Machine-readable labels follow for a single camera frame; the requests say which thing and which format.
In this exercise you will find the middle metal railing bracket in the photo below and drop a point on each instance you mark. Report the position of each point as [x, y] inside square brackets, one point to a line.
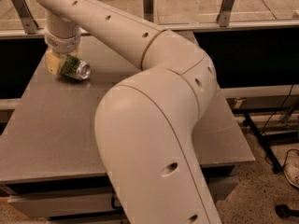
[148, 10]

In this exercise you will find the black metal stand leg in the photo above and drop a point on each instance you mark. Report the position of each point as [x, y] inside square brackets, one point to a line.
[277, 168]

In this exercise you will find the white shoe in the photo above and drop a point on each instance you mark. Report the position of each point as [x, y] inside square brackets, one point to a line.
[291, 173]

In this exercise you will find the lower grey drawer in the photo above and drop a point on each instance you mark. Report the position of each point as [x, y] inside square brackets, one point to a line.
[96, 218]

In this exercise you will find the right metal railing bracket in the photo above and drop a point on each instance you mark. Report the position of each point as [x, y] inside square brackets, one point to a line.
[223, 19]

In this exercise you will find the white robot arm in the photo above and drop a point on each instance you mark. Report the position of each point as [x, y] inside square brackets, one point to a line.
[144, 124]

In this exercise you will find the metal railing bracket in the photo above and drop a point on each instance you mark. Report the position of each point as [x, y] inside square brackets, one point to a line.
[148, 10]
[29, 25]
[223, 19]

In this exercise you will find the black upper drawer handle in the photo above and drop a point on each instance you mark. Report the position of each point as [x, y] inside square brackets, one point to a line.
[114, 204]

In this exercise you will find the green soda can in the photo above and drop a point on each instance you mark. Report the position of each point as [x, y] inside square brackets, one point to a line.
[75, 68]

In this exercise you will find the black caster wheel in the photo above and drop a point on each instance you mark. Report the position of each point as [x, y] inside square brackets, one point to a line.
[283, 210]

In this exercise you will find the grey drawer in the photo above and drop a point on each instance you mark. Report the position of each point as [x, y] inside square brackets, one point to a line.
[61, 198]
[96, 218]

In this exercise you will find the left metal railing bracket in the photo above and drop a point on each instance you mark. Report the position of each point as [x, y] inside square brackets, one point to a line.
[29, 25]

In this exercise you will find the upper grey drawer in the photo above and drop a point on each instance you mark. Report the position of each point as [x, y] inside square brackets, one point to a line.
[61, 198]

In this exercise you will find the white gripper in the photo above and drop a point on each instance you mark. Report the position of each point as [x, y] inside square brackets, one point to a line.
[61, 43]

